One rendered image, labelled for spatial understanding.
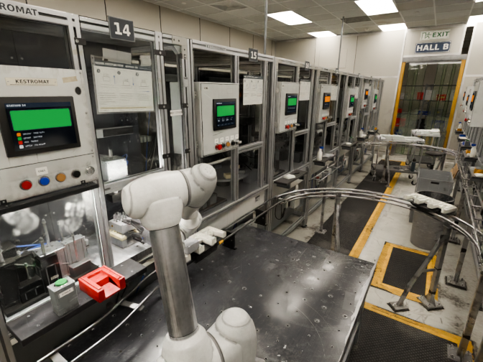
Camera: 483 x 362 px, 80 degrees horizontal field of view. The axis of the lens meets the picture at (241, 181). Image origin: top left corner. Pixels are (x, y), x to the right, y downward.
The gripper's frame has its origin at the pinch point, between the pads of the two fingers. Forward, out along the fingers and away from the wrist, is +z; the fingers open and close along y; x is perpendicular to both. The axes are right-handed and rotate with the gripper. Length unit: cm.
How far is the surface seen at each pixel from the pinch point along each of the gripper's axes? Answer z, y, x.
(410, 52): -49, 174, -826
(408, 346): -149, -98, -113
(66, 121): -15, 62, 31
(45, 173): -14, 43, 41
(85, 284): -23.2, -4.8, 37.8
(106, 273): -23.0, -5.2, 28.2
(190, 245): -33.1, -8.3, -15.3
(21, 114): -15, 66, 45
